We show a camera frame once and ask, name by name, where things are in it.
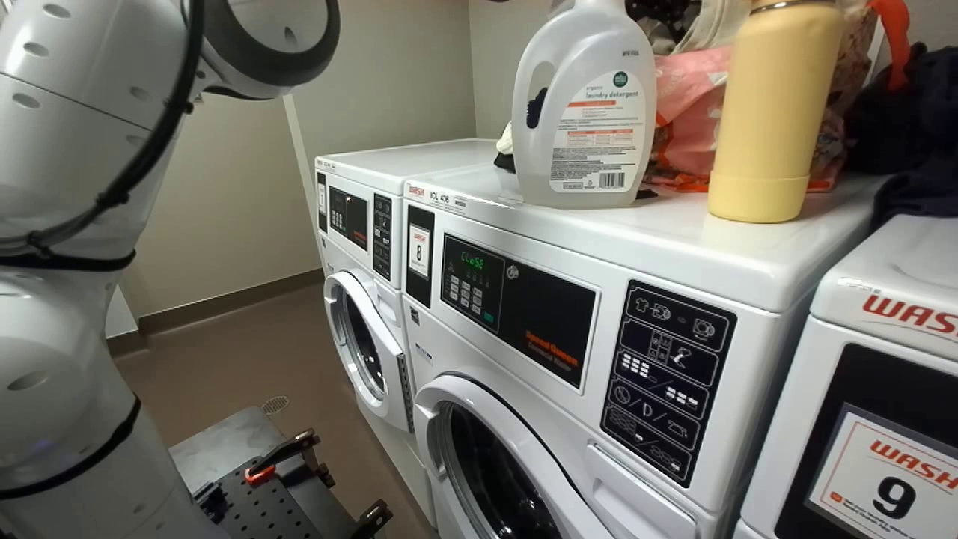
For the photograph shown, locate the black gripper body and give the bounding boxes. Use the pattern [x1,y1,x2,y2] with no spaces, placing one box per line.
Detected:
[626,0,704,55]

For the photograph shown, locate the pink plastic bag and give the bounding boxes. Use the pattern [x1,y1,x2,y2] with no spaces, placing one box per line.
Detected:
[639,43,738,197]

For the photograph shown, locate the white washing machine, black panels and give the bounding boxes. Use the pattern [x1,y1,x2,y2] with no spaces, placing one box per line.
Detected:
[397,163,891,539]

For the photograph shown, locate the white washing machine number nine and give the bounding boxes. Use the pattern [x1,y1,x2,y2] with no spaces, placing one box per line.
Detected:
[729,213,958,539]

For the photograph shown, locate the small white washing machine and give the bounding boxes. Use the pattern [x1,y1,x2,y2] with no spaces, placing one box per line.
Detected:
[310,134,503,526]

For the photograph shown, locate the white detergent bottle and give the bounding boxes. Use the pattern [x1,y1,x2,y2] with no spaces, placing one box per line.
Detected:
[508,0,657,211]

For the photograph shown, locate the yellow cylindrical bottle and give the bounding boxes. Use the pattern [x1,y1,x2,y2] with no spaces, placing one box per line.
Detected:
[705,0,850,227]

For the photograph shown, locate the dark navy garment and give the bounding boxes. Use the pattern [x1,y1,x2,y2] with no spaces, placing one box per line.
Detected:
[843,43,958,227]

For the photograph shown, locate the round door of small washer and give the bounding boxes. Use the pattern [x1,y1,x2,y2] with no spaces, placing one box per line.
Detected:
[319,266,415,434]

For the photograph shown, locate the round door of large washer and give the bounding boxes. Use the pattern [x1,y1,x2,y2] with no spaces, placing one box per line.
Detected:
[409,374,614,539]

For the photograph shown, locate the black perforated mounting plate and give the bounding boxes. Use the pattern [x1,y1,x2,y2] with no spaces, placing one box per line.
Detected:
[193,459,394,539]

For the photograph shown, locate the orange strapped laundry bag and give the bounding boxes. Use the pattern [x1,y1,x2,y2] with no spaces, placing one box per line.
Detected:
[626,0,913,197]

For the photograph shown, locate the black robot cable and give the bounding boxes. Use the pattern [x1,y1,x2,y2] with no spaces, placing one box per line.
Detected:
[0,0,210,273]

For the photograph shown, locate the black clamp with red handle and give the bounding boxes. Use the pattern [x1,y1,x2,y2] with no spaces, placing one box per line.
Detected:
[238,429,338,495]

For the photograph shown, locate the grey metal base plate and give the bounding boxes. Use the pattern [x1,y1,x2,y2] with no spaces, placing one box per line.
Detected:
[168,396,292,498]

